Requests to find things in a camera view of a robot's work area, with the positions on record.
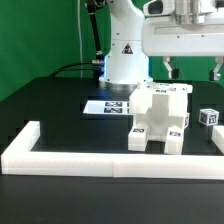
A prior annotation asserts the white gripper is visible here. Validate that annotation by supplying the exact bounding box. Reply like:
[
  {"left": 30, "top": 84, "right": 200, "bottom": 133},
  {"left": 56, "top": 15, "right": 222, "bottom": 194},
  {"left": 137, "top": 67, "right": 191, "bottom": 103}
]
[{"left": 141, "top": 0, "right": 224, "bottom": 81}]

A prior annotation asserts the white tagged cube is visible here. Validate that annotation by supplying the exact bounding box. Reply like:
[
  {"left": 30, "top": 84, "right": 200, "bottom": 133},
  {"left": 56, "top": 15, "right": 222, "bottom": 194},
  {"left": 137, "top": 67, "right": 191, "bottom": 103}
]
[
  {"left": 199, "top": 108, "right": 219, "bottom": 126},
  {"left": 184, "top": 113, "right": 190, "bottom": 128}
]

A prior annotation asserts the white chair seat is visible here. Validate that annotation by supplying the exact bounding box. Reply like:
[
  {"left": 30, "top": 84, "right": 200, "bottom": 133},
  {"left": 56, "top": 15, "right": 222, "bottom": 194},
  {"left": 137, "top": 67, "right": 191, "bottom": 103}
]
[{"left": 148, "top": 94, "right": 169, "bottom": 142}]

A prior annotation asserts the white chair back frame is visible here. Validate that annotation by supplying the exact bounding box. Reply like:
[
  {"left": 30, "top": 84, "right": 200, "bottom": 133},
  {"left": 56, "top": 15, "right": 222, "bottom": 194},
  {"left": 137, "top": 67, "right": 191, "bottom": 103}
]
[{"left": 128, "top": 81, "right": 194, "bottom": 134}]

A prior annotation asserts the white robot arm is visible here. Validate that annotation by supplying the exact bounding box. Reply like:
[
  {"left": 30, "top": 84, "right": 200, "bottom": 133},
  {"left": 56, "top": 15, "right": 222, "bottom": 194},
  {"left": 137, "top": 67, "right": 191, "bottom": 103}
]
[{"left": 86, "top": 0, "right": 224, "bottom": 87}]

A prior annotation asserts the white part at right edge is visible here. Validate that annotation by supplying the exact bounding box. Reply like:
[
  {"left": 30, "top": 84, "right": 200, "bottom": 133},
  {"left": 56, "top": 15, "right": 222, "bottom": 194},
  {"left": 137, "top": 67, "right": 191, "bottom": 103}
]
[{"left": 212, "top": 125, "right": 224, "bottom": 154}]

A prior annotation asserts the white marker sheet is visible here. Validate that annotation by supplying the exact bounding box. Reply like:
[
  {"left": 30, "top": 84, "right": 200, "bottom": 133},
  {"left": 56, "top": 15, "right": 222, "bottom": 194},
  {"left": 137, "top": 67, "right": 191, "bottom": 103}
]
[{"left": 84, "top": 100, "right": 129, "bottom": 115}]

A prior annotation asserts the black cable bundle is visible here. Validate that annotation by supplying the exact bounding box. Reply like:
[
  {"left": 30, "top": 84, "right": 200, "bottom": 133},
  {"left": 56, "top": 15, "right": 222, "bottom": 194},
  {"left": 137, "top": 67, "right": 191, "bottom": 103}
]
[{"left": 49, "top": 0, "right": 107, "bottom": 78}]

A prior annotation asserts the white thin cable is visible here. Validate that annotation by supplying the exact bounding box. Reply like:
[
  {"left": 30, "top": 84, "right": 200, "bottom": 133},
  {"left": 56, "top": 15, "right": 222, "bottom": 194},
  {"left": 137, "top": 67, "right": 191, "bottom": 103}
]
[{"left": 77, "top": 0, "right": 84, "bottom": 79}]

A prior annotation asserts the white U-shaped boundary frame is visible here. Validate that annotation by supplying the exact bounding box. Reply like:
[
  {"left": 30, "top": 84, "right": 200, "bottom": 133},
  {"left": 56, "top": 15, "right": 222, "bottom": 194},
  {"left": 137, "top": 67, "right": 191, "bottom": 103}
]
[{"left": 1, "top": 121, "right": 224, "bottom": 180}]

